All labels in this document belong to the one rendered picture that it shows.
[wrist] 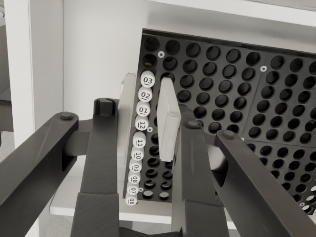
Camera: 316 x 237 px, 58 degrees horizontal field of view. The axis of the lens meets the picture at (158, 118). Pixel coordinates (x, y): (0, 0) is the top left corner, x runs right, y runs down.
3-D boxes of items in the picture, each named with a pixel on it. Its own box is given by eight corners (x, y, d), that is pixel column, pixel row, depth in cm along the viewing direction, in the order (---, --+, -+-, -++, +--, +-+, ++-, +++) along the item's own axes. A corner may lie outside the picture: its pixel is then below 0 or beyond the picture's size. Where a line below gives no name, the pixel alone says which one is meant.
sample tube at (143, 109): (147, 99, 30) (148, 118, 26) (136, 97, 30) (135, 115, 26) (150, 88, 29) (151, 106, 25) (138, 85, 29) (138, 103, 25)
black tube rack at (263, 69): (126, 164, 37) (122, 198, 31) (142, 24, 30) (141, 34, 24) (288, 181, 39) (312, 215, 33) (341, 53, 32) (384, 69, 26)
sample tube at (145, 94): (148, 87, 29) (149, 104, 25) (137, 83, 29) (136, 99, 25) (153, 76, 29) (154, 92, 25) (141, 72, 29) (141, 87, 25)
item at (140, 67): (122, 194, 32) (122, 198, 31) (142, 33, 24) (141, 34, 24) (139, 196, 32) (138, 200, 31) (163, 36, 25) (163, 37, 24)
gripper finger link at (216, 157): (182, 143, 14) (240, 150, 14) (173, 104, 19) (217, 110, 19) (176, 169, 15) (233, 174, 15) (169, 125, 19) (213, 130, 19)
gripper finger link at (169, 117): (168, 114, 15) (181, 116, 15) (161, 76, 21) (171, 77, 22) (159, 161, 16) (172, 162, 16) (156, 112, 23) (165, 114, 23)
